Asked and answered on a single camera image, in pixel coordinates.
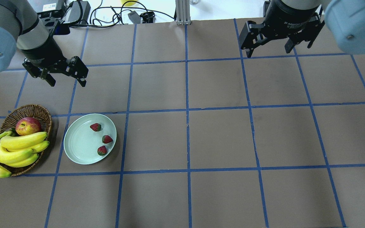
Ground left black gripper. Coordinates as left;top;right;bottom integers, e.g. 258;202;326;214
19;36;89;87

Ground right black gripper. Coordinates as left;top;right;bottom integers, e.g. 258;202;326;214
239;0;325;58

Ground red strawberry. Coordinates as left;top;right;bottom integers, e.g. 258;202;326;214
90;123;102;132
97;145;108;156
102;135;113;144

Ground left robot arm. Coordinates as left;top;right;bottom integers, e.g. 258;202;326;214
0;0;89;87

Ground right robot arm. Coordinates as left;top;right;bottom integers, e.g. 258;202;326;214
238;0;365;58

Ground light green plate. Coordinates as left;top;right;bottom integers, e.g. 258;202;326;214
63;113;117;165

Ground black power adapter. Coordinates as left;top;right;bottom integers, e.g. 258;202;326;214
63;1;90;24

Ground red apple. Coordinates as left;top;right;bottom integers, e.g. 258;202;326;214
15;117;42;136

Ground wicker basket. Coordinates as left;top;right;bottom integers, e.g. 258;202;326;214
0;104;54;177

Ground yellow banana bunch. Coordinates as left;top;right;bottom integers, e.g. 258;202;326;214
0;131;50;178

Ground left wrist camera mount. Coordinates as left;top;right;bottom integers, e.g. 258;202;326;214
39;17;70;37

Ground aluminium frame post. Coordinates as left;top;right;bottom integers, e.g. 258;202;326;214
175;0;192;25

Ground black cables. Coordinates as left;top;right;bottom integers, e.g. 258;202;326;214
89;0;175;28

